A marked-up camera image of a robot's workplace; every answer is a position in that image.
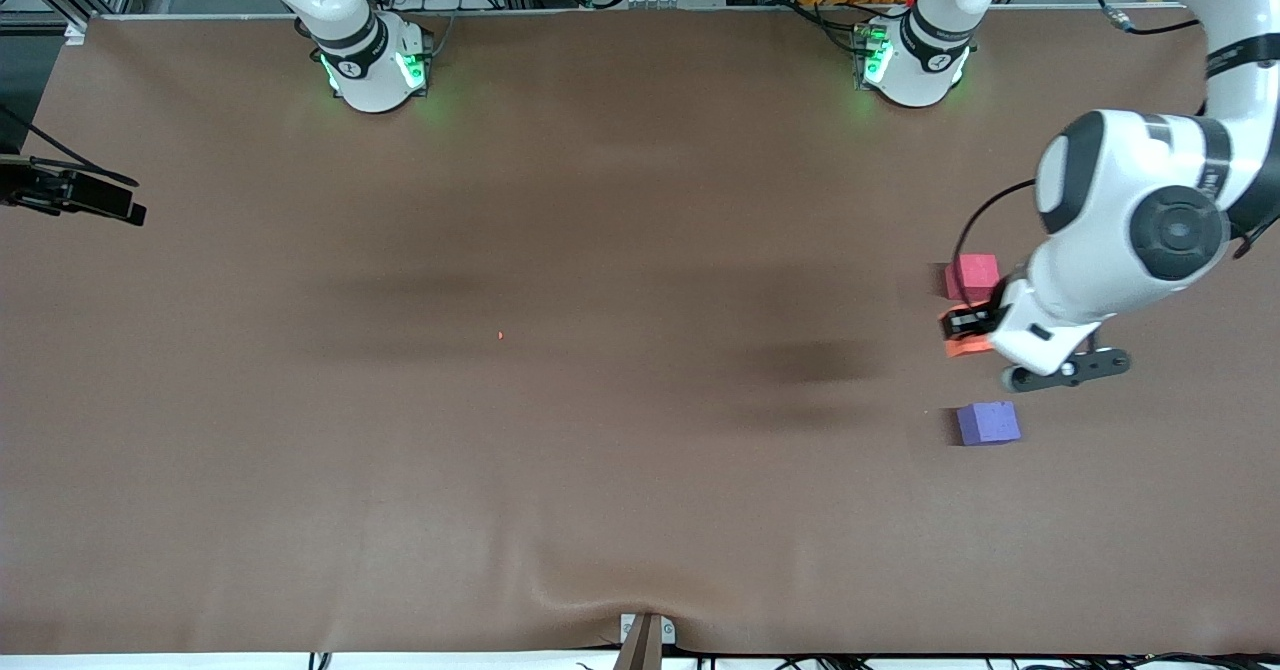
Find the pink foam block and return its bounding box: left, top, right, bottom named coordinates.
left=944, top=253, right=1002, bottom=303

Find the purple foam block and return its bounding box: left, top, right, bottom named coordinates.
left=956, top=400, right=1023, bottom=448

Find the brown table cloth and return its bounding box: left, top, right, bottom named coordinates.
left=0, top=5, right=1280, bottom=656

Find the metal table edge bracket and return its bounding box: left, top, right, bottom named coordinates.
left=619, top=612, right=677, bottom=647

